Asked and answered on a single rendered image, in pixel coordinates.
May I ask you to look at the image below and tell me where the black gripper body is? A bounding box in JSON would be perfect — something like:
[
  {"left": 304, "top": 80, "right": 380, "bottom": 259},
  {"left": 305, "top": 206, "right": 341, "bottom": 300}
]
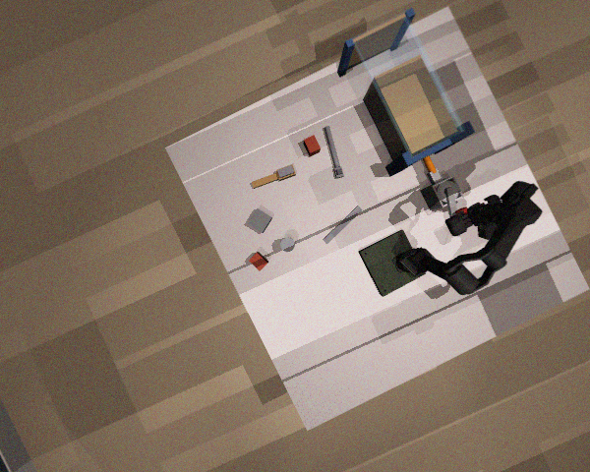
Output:
[{"left": 445, "top": 195, "right": 502, "bottom": 236}]

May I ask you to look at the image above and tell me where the reddish-brown box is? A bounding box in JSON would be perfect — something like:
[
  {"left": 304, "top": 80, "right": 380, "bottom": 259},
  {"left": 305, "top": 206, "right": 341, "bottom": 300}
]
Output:
[
  {"left": 249, "top": 252, "right": 268, "bottom": 271},
  {"left": 304, "top": 135, "right": 321, "bottom": 156}
]

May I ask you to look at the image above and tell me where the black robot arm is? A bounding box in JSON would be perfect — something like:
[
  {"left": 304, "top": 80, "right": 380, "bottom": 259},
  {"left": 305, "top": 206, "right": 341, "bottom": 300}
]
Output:
[{"left": 392, "top": 181, "right": 542, "bottom": 295}]

